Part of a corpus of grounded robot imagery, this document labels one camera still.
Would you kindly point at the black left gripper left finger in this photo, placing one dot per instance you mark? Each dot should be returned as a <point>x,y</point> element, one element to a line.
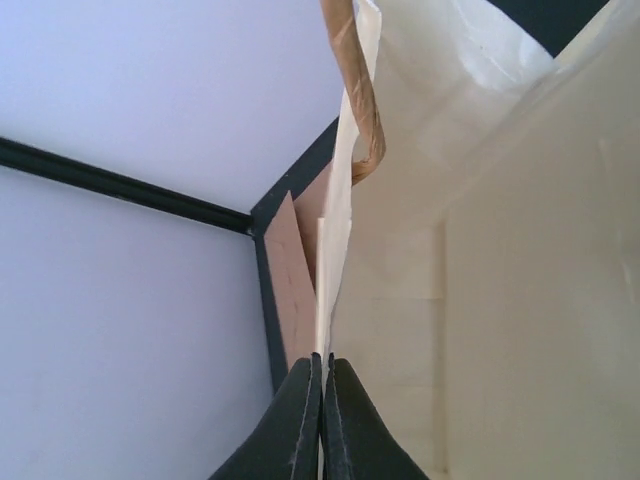
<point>285,443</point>

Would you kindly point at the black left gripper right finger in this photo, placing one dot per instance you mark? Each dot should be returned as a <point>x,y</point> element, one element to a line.
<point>356,442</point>

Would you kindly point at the cream paper bag with handles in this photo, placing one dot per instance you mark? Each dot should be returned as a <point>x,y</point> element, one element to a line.
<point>479,263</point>

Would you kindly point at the flat brown paper bag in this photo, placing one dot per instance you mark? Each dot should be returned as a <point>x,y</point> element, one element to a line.
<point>291,247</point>

